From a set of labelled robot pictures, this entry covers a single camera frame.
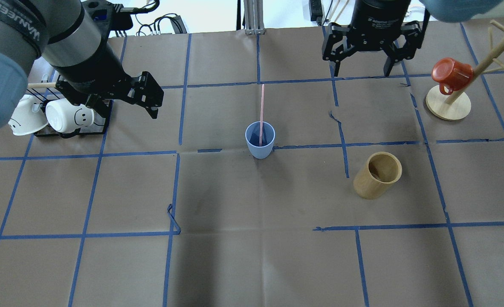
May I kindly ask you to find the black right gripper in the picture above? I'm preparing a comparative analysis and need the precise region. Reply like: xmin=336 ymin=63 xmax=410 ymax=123
xmin=322 ymin=0 xmax=423 ymax=77

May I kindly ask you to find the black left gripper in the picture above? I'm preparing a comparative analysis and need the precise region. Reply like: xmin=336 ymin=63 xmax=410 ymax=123
xmin=56 ymin=71 xmax=164 ymax=128

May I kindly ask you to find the blue plastic cup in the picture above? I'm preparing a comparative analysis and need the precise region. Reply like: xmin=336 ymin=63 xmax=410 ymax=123
xmin=245 ymin=121 xmax=277 ymax=159

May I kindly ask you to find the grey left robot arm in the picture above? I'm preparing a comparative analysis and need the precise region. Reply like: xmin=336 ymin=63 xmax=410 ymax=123
xmin=0 ymin=0 xmax=164 ymax=128

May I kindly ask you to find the white smiley cup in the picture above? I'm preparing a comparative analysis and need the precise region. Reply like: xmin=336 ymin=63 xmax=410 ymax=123
xmin=45 ymin=98 xmax=94 ymax=133

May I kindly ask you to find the white cup far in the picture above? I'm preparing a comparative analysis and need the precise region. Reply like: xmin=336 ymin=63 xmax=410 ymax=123
xmin=8 ymin=95 xmax=49 ymax=136

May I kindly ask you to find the red mug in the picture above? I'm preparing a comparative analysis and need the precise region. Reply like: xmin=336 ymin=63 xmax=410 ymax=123
xmin=431 ymin=58 xmax=474 ymax=96

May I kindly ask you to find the wooden mug tree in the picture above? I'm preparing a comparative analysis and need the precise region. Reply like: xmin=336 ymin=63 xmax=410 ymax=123
xmin=425 ymin=20 xmax=504 ymax=121

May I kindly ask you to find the bamboo cylinder holder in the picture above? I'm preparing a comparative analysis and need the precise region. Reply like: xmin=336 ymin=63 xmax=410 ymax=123
xmin=353 ymin=151 xmax=403 ymax=200

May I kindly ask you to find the brown paper table cover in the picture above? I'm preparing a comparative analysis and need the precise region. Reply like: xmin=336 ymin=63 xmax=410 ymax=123
xmin=0 ymin=20 xmax=504 ymax=307

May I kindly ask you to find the black wire cup rack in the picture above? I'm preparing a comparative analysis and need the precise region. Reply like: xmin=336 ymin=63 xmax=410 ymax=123
xmin=26 ymin=76 xmax=113 ymax=139

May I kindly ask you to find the aluminium frame post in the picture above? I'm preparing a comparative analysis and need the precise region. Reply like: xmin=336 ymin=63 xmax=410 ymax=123
xmin=243 ymin=0 xmax=265 ymax=35

